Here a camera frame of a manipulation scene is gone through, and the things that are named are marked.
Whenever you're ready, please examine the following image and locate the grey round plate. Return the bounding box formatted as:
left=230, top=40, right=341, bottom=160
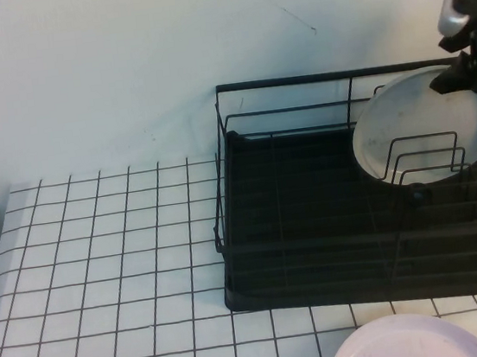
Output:
left=343, top=61, right=477, bottom=194

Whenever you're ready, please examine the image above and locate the pale pink round plate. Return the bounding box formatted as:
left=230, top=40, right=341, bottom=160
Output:
left=322, top=304, right=477, bottom=357

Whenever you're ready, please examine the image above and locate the black plastic drip tray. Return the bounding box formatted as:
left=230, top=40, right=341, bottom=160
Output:
left=202, top=99, right=477, bottom=327

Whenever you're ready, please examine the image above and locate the white black-grid tablecloth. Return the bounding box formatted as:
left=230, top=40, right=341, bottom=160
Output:
left=0, top=121, right=477, bottom=357

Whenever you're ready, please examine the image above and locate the black wire dish rack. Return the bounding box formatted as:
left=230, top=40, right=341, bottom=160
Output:
left=194, top=53, right=477, bottom=316

